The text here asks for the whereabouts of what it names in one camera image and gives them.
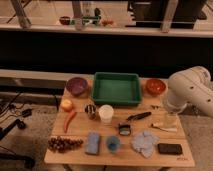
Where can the orange item on shelf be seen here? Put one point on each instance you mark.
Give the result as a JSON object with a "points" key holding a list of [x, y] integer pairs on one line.
{"points": [[107, 22]]}

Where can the metal fork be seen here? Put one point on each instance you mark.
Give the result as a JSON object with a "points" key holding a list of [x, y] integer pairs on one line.
{"points": [[155, 107]]}

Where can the black dish brush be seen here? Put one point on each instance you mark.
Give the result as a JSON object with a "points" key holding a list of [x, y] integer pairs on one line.
{"points": [[124, 128]]}

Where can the red bowl on shelf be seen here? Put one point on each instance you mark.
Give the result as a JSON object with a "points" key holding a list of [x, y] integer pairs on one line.
{"points": [[64, 20]]}

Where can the blue sponge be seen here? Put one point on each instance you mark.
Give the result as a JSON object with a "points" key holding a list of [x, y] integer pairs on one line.
{"points": [[92, 144]]}

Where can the orange carrot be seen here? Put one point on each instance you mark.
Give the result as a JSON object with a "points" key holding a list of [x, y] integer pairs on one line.
{"points": [[68, 119]]}

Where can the wooden table board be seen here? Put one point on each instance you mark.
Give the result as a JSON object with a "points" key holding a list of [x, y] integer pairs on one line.
{"points": [[81, 125]]}

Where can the green plastic tray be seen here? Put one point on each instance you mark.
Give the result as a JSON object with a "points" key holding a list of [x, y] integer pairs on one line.
{"points": [[123, 89]]}

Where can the wooden handled knife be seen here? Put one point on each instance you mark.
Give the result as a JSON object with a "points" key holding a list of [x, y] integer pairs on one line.
{"points": [[163, 128]]}

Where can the white plastic cup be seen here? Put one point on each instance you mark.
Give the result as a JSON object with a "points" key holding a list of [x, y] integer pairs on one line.
{"points": [[106, 113]]}

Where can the bunch of dark grapes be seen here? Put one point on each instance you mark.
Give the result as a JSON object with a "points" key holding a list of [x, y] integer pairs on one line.
{"points": [[62, 145]]}

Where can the yellow apple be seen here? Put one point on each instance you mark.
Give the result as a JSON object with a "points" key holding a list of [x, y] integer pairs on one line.
{"points": [[66, 105]]}

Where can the green toy on shelf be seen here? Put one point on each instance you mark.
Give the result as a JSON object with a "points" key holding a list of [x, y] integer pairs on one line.
{"points": [[90, 20]]}

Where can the black phone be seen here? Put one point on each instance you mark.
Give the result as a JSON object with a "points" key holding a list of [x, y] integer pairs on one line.
{"points": [[170, 149]]}

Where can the purple bowl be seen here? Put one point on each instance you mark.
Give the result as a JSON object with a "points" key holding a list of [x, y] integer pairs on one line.
{"points": [[76, 86]]}

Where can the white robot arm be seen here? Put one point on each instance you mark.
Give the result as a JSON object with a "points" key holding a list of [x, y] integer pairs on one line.
{"points": [[187, 86]]}

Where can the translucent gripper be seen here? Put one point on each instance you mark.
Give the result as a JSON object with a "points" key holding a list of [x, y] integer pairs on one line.
{"points": [[170, 120]]}

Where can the small blue cup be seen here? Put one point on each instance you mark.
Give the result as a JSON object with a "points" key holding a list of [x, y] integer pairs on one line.
{"points": [[113, 144]]}

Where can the striped small cup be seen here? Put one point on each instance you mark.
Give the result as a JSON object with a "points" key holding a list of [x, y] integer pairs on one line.
{"points": [[91, 111]]}

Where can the light blue crumpled cloth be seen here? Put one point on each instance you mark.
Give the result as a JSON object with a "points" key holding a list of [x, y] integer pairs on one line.
{"points": [[144, 142]]}

